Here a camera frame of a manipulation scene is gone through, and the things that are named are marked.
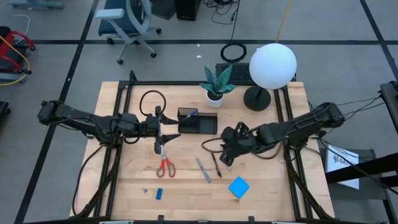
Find blue sticky note pad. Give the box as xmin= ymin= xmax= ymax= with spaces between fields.
xmin=228 ymin=175 xmax=251 ymax=200

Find grey office chair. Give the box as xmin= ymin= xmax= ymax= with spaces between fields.
xmin=94 ymin=0 xmax=163 ymax=66

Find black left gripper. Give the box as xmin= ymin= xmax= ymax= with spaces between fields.
xmin=145 ymin=105 xmax=182 ymax=156

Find white globe lamp black stand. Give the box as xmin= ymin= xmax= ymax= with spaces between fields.
xmin=243 ymin=42 xmax=298 ymax=113

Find silver marker pen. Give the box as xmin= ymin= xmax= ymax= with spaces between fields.
xmin=195 ymin=157 xmax=213 ymax=184

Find coiled black floor cable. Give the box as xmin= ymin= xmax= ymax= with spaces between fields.
xmin=220 ymin=42 xmax=248 ymax=64

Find black grid floor mat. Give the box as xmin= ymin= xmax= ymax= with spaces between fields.
xmin=215 ymin=62 xmax=297 ymax=85

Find black computer tower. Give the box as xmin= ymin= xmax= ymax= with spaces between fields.
xmin=174 ymin=0 xmax=203 ymax=22

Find red handled scissors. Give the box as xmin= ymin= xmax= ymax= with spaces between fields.
xmin=155 ymin=144 xmax=177 ymax=179

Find yellow hose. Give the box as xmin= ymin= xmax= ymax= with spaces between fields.
xmin=0 ymin=35 xmax=31 ymax=86

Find red cart with black top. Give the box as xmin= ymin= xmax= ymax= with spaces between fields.
xmin=0 ymin=26 xmax=36 ymax=76

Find white printed paper sheet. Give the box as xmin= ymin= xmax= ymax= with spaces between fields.
xmin=324 ymin=143 xmax=361 ymax=191

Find black ballpoint pen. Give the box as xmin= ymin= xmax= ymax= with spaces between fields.
xmin=211 ymin=152 xmax=223 ymax=179

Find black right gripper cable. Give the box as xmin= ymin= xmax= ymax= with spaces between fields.
xmin=201 ymin=137 xmax=225 ymax=154

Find hanging yellow cable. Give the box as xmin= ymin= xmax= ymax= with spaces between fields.
xmin=274 ymin=0 xmax=294 ymax=44

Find black mesh desk organizer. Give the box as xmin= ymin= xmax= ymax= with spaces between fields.
xmin=177 ymin=107 xmax=219 ymax=136

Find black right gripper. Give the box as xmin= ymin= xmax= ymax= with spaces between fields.
xmin=219 ymin=121 xmax=261 ymax=167

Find white plant pot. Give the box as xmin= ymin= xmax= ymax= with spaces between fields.
xmin=205 ymin=90 xmax=225 ymax=109

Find green snake plant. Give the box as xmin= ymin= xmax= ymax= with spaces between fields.
xmin=199 ymin=63 xmax=238 ymax=98

